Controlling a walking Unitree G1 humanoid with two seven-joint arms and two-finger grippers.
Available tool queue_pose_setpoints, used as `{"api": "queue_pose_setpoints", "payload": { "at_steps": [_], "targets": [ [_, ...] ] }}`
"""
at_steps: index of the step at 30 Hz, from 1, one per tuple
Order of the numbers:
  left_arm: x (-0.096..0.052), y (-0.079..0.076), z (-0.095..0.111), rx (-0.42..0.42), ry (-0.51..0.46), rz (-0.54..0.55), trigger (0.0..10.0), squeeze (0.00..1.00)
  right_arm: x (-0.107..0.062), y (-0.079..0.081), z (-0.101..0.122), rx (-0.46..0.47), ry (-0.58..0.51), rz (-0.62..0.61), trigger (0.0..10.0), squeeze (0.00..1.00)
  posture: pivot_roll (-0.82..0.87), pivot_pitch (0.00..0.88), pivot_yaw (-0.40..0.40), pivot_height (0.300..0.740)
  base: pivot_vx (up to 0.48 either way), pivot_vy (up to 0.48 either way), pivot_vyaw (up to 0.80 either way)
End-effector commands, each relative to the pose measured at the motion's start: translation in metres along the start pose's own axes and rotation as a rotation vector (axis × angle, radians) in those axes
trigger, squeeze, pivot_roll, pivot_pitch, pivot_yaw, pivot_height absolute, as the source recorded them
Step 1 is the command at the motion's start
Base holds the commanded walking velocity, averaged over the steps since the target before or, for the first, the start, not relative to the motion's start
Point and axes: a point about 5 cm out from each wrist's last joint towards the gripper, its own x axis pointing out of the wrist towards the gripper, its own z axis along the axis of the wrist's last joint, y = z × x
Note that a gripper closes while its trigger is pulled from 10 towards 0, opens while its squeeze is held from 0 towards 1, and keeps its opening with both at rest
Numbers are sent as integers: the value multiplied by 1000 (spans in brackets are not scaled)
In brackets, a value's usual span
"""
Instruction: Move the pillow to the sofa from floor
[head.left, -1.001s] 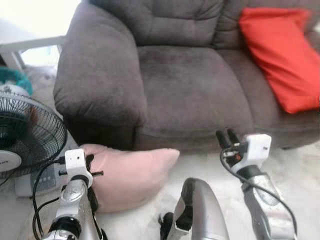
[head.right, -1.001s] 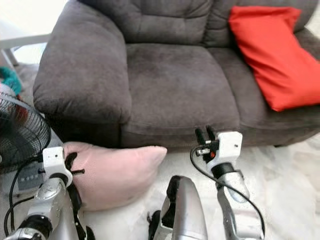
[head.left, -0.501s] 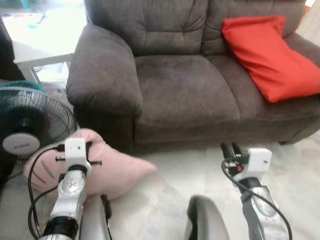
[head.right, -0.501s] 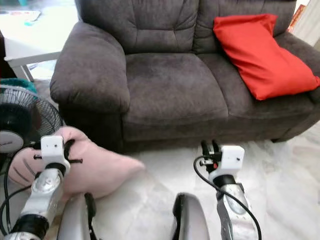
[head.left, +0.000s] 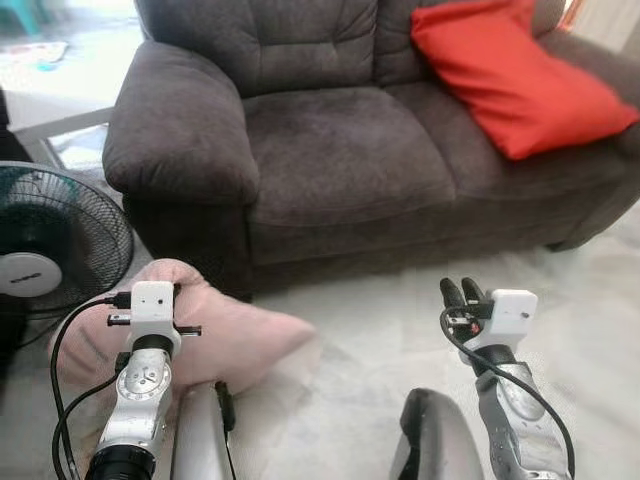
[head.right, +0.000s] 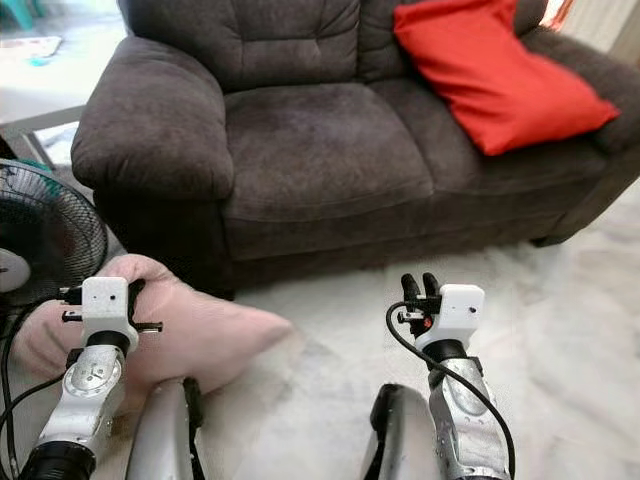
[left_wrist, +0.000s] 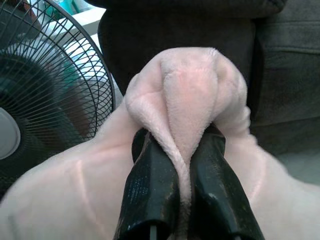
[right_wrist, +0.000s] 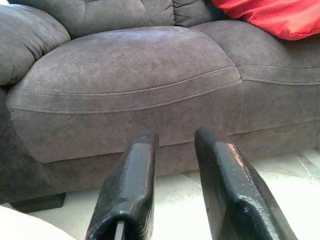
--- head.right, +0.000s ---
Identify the pink pillow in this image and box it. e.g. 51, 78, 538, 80
10, 253, 296, 411

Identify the dark brown fabric sofa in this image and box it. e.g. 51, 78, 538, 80
71, 0, 640, 299

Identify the red pillow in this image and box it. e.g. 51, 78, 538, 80
393, 0, 621, 158

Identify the colourful floor mat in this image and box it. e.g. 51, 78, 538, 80
0, 36, 64, 66

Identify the silver right robot leg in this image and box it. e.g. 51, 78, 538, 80
360, 383, 436, 480

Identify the silver robot leg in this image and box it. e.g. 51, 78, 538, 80
125, 377, 206, 480
360, 383, 436, 480

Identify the silver left robot leg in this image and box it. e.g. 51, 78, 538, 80
125, 377, 206, 480

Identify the white table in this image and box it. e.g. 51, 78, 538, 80
0, 85, 89, 166

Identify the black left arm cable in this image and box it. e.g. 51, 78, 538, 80
0, 285, 85, 480

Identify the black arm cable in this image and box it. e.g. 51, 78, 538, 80
0, 285, 85, 480
385, 300, 518, 480

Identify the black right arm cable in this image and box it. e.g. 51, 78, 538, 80
385, 300, 518, 480

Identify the black pedestal fan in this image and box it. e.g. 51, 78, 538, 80
0, 158, 109, 311

